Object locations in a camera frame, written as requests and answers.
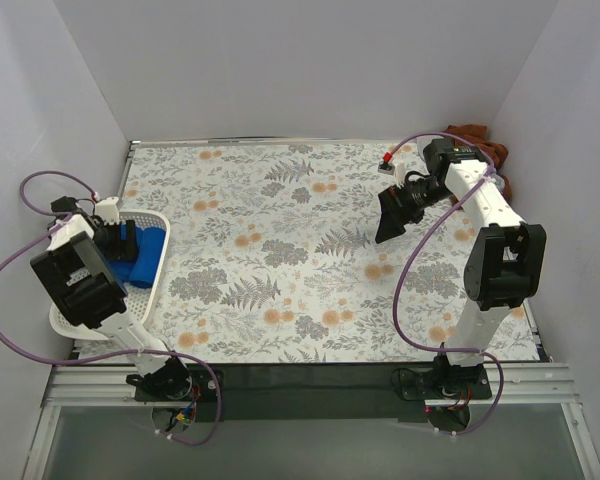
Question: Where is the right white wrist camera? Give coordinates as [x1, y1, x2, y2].
[378, 152, 408, 185]

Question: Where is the white perforated plastic basket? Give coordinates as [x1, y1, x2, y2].
[47, 208, 172, 342]

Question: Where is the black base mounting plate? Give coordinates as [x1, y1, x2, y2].
[133, 367, 494, 424]

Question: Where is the brown towel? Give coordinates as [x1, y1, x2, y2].
[445, 124, 512, 201]

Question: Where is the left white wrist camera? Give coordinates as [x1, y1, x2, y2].
[94, 196, 120, 225]

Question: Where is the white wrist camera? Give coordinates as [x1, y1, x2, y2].
[94, 196, 120, 225]
[378, 152, 408, 185]

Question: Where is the grey cloth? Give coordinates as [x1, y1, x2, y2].
[416, 135, 431, 159]

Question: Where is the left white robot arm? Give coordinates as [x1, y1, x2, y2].
[30, 196, 193, 400]

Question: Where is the blue towel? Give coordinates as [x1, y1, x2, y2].
[103, 222, 146, 286]
[128, 227, 166, 289]

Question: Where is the floral table mat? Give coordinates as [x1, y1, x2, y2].
[77, 139, 541, 365]

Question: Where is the aluminium frame rail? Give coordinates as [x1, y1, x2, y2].
[44, 363, 581, 406]

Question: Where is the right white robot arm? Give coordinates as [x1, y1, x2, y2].
[375, 134, 547, 399]

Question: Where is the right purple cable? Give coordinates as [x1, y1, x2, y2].
[382, 130, 505, 437]

